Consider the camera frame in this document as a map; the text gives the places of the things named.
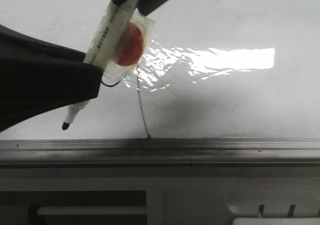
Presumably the white whiteboard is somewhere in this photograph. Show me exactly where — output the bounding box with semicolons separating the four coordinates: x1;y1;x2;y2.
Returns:
0;0;320;140

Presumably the clear adhesive tape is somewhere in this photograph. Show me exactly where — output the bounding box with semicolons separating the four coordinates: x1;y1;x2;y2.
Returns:
86;3;156;84

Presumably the red round magnet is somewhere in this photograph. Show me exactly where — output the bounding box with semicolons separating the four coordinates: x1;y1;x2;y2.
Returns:
115;22;144;67

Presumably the white plastic tray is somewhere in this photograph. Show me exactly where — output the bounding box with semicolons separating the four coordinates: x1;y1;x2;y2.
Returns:
232;217;320;225

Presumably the white whiteboard marker black tip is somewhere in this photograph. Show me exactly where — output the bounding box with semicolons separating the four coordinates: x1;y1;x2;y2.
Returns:
61;0;143;132

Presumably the grey aluminium whiteboard frame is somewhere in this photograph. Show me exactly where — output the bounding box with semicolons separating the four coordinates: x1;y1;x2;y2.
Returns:
0;138;320;168

